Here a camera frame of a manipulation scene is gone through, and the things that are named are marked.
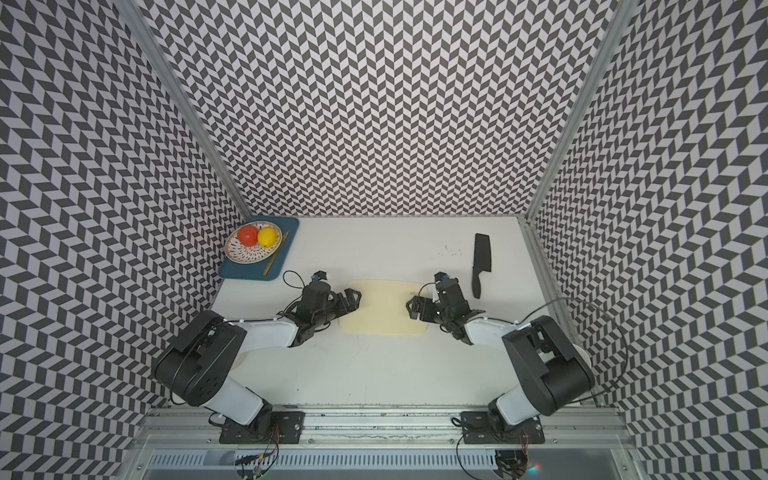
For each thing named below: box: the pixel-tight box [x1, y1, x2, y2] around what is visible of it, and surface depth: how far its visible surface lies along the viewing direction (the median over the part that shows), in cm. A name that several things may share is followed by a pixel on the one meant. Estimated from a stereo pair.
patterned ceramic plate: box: [224, 221, 283, 264], surface depth 110 cm
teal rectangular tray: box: [219, 216, 300, 281], surface depth 106 cm
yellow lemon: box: [258, 227, 277, 248], surface depth 110 cm
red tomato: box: [237, 224, 259, 247], surface depth 110 cm
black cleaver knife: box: [472, 233, 492, 299], surface depth 110 cm
